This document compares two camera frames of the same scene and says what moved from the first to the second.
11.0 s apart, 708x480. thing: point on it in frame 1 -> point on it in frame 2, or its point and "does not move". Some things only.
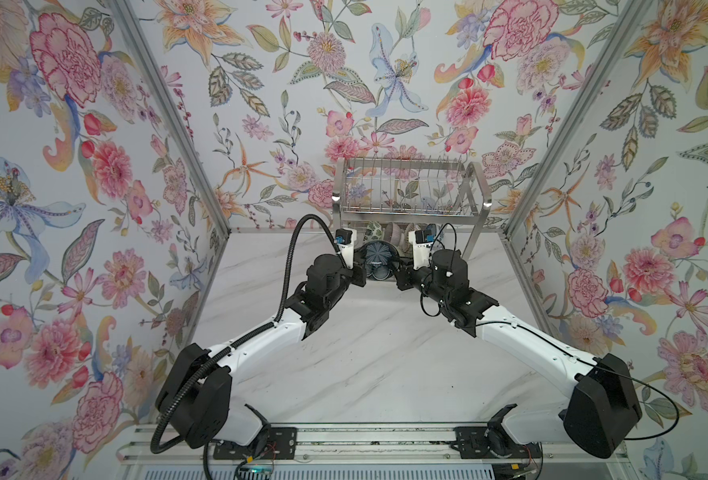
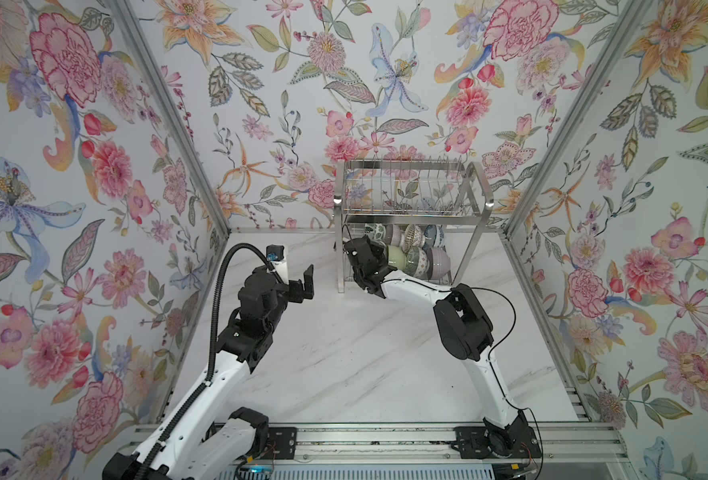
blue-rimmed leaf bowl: [373, 231] does not move
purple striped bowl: [392, 234] does not move
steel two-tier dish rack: [440, 192] does not move
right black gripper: [404, 279] -> [379, 252]
